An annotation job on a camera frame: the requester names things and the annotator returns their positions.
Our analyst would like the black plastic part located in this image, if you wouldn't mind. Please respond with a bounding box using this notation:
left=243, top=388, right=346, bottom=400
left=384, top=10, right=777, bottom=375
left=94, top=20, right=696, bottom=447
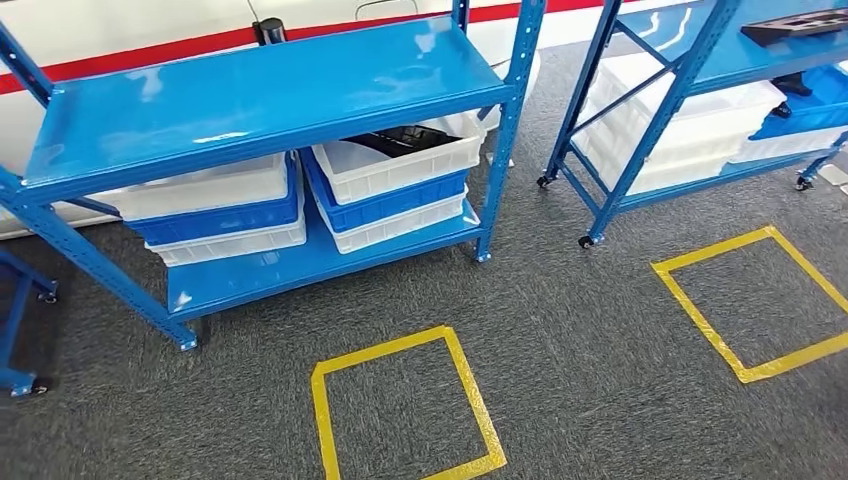
left=343, top=125, right=464, bottom=160
left=770, top=72, right=814, bottom=121

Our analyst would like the blue steel shelf rack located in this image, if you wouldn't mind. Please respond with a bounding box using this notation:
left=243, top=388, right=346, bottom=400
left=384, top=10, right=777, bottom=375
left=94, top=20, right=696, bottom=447
left=536, top=0, right=848, bottom=251
left=0, top=250, right=60, bottom=399
left=0, top=0, right=549, bottom=353

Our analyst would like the yellow floor tape square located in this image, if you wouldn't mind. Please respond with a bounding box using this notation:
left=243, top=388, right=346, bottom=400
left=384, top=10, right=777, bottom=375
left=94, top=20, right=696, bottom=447
left=310, top=324, right=509, bottom=480
left=650, top=225, right=848, bottom=386

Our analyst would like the red barrier belt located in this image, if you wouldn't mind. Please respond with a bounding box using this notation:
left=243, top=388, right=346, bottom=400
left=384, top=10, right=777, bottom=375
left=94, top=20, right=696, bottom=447
left=284, top=0, right=641, bottom=43
left=0, top=26, right=258, bottom=97

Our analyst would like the translucent white crate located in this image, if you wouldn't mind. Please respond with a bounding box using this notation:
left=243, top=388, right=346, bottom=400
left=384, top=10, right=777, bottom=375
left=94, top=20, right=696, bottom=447
left=571, top=129, right=738, bottom=198
left=588, top=51, right=788, bottom=155

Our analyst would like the black stanchion post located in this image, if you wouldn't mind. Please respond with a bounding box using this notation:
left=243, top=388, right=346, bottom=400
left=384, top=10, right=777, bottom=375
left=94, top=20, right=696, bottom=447
left=251, top=17, right=288, bottom=47

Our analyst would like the black plastic bracket panel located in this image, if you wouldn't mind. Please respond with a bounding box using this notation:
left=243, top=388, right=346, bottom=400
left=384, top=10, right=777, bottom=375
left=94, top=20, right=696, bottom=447
left=739, top=7, right=848, bottom=48

